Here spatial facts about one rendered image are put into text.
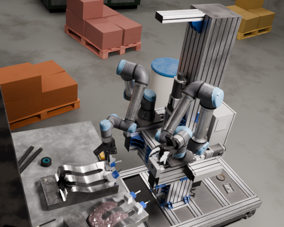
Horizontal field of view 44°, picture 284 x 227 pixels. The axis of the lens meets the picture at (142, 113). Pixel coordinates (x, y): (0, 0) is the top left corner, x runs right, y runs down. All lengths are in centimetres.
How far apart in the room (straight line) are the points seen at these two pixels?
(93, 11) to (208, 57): 413
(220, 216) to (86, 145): 139
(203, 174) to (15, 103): 244
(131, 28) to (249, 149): 292
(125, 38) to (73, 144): 349
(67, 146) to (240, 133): 264
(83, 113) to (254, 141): 227
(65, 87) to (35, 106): 43
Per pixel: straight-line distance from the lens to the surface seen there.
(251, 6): 841
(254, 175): 431
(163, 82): 456
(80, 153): 289
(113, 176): 254
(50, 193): 252
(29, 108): 439
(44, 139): 303
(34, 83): 423
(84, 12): 626
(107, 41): 596
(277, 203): 413
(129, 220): 238
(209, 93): 221
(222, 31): 241
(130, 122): 245
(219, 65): 256
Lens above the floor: 276
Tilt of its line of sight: 35 degrees down
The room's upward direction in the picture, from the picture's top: 9 degrees clockwise
